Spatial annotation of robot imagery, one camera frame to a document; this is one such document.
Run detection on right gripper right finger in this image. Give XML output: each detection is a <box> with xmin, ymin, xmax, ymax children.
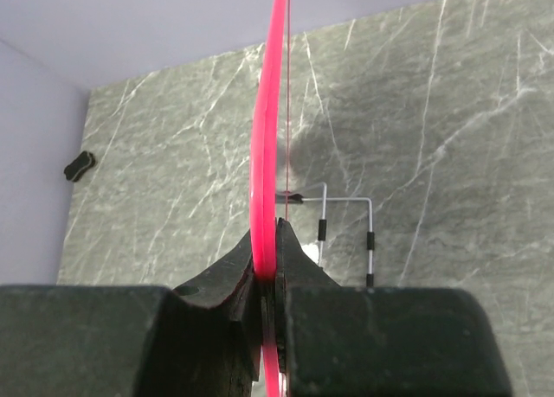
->
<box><xmin>275</xmin><ymin>220</ymin><xmax>512</xmax><ymax>396</ymax></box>

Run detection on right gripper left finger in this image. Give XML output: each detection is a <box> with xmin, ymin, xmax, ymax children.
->
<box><xmin>1</xmin><ymin>236</ymin><xmax>261</xmax><ymax>396</ymax></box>

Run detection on metal wire whiteboard stand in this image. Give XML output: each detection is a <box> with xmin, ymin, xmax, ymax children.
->
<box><xmin>302</xmin><ymin>182</ymin><xmax>376</xmax><ymax>288</ymax></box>

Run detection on pink framed whiteboard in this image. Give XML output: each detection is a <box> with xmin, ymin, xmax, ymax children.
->
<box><xmin>249</xmin><ymin>0</ymin><xmax>289</xmax><ymax>396</ymax></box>

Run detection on yellow bone-shaped eraser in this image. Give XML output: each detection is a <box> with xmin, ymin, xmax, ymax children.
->
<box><xmin>63</xmin><ymin>150</ymin><xmax>97</xmax><ymax>182</ymax></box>

